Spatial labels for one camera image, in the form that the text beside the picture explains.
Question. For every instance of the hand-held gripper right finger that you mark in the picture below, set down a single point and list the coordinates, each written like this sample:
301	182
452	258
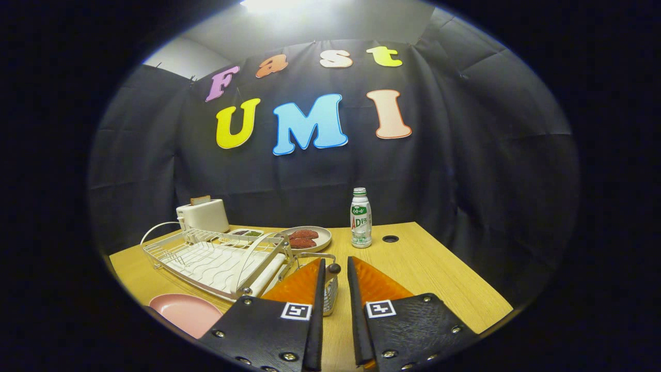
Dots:
355	320

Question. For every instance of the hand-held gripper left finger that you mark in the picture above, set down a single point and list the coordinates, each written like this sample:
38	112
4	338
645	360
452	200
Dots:
317	330

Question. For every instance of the pink plate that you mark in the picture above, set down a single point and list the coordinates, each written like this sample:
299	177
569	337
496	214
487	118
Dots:
186	312

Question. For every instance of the white round plate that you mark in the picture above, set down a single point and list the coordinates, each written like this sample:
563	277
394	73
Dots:
323	238

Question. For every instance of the brown steak piece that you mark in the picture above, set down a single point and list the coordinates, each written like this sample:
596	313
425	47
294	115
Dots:
302	243
304	234

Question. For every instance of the white drink bottle green label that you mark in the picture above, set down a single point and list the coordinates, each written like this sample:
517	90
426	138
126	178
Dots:
361	222

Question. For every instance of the white divided tray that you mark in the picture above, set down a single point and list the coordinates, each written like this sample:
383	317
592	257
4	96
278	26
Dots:
242	237

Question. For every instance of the white toaster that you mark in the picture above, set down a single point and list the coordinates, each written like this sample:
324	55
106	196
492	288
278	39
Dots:
204	217

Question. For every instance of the brown toast slice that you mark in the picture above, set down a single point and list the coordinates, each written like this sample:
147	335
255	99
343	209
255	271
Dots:
200	200

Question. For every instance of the black backdrop cloth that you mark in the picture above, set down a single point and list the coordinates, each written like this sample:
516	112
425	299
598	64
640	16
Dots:
490	181

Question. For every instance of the bright ceiling light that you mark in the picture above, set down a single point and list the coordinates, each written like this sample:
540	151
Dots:
281	5

